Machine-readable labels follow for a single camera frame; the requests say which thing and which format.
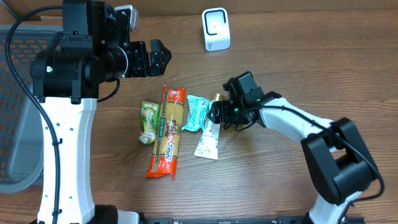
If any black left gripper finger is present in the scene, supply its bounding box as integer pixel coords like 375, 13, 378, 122
149, 39, 172, 62
149, 53, 170, 77

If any teal snack packet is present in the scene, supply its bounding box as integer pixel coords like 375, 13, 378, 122
182, 95, 210, 132

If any white tube with gold cap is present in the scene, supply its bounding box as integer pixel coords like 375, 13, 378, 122
194, 93, 224, 160

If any green juice pouch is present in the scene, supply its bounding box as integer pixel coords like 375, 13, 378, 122
139, 101, 159, 144

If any orange spaghetti packet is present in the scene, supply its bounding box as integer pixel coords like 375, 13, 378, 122
146, 86, 186, 178

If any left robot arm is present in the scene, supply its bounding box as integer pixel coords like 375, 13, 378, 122
30, 1, 171, 224

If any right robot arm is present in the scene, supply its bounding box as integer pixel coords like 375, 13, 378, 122
207, 72, 385, 223

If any white barcode scanner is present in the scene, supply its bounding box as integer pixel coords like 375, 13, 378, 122
201, 7, 231, 52

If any grey plastic basket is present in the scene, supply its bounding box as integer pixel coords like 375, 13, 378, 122
1, 25, 62, 194

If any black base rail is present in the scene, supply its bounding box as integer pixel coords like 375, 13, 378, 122
139, 215, 312, 224

